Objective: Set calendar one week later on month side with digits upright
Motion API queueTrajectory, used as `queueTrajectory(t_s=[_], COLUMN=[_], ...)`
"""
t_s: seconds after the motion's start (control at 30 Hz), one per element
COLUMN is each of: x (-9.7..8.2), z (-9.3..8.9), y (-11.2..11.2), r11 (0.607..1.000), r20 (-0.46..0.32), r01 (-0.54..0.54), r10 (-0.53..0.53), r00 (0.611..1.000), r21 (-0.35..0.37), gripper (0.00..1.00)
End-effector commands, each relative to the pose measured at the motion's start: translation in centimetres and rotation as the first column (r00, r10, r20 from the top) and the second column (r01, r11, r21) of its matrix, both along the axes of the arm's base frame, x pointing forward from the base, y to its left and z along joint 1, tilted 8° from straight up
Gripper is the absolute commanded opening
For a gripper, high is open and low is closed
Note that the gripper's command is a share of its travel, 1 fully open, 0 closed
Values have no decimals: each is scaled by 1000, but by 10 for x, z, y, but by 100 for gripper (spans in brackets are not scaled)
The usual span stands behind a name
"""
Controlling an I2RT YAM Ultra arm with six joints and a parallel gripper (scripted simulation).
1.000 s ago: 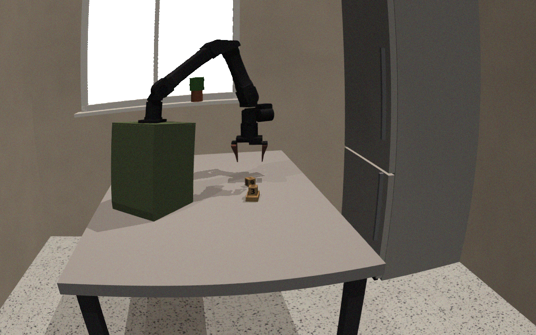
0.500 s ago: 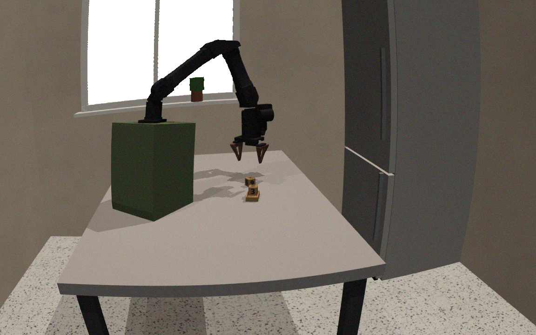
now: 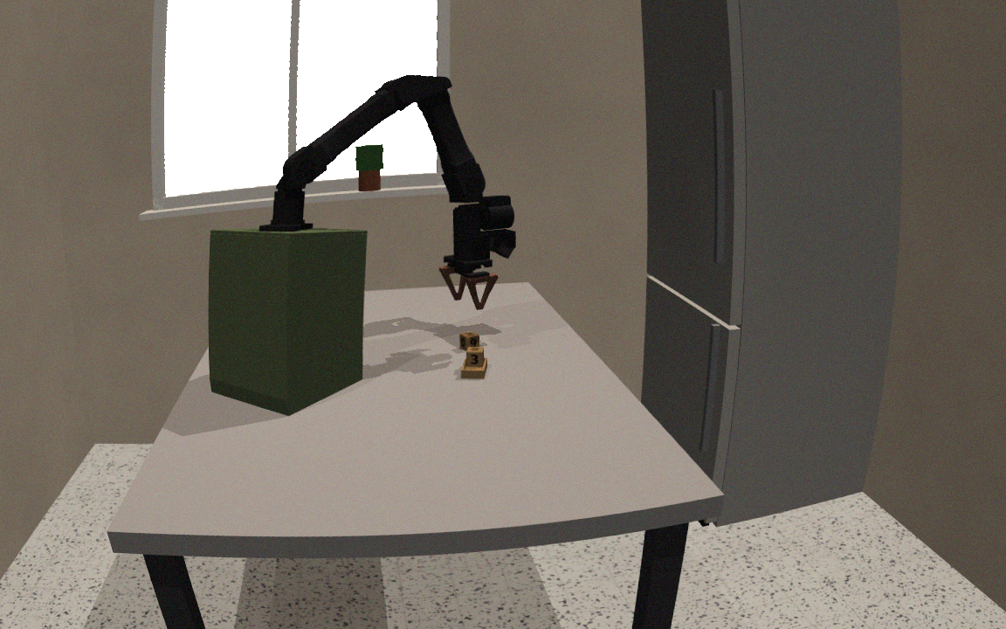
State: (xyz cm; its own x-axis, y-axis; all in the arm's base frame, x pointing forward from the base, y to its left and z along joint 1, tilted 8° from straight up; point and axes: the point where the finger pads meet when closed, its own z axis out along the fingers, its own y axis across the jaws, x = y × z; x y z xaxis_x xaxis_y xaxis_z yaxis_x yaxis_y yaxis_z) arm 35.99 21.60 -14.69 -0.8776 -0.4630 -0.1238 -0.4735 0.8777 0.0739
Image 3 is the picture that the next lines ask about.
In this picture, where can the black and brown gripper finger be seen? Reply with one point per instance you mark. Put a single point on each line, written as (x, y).
(471, 283)
(446, 271)

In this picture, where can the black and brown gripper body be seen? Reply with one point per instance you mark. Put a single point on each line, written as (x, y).
(464, 263)

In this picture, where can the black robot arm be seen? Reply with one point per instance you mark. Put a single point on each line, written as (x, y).
(462, 176)

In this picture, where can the tan wooden number cube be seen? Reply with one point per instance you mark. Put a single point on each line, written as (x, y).
(475, 357)
(469, 339)

